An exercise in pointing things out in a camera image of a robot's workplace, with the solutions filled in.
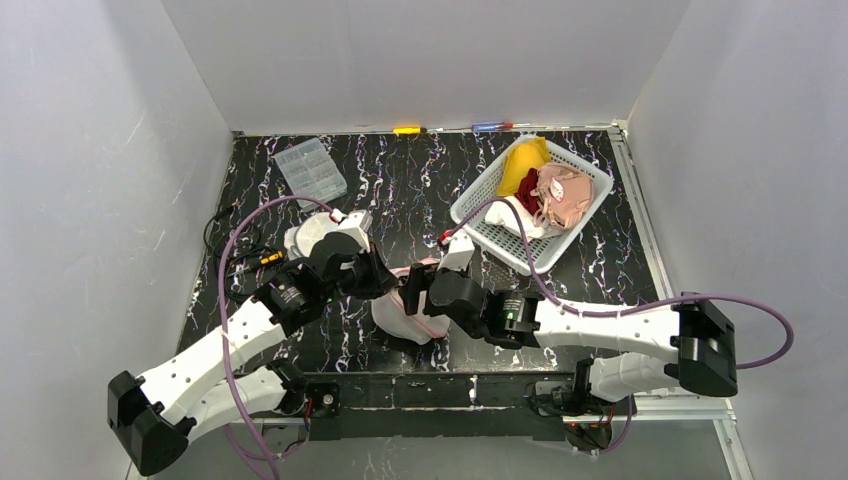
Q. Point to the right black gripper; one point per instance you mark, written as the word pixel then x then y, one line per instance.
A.
pixel 416 291

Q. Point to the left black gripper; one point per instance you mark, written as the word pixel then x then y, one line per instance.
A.
pixel 378 275

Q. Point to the white mesh bag pink zipper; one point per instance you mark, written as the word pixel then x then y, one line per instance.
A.
pixel 389 315

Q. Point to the white mesh bag blue zipper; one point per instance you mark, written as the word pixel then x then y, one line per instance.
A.
pixel 299 240

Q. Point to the red bra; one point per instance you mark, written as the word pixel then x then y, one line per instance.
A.
pixel 525 192

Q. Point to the beige pink bra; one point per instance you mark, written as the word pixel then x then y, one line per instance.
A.
pixel 563 195

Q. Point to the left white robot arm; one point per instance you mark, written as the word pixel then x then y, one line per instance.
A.
pixel 157 414

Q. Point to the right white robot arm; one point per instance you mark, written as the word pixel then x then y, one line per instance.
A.
pixel 689 344

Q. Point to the white bra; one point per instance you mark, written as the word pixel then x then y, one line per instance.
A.
pixel 513 216

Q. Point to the yellow bra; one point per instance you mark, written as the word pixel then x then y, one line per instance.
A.
pixel 531 154

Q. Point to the clear plastic organizer box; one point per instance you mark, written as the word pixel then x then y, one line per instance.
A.
pixel 309 170

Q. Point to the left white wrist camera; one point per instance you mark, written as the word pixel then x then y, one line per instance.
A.
pixel 356 225

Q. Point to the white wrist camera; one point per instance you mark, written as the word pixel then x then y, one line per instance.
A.
pixel 459 250
pixel 356 225

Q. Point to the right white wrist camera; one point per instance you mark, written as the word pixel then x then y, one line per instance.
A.
pixel 459 250

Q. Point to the black base frame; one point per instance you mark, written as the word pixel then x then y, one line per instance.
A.
pixel 432 405

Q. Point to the yellow handled screwdriver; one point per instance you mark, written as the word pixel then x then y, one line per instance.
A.
pixel 409 130

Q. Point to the blue red handled screwdriver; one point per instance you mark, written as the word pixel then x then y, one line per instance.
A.
pixel 491 126

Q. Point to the aluminium side rail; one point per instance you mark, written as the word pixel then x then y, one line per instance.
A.
pixel 675 404

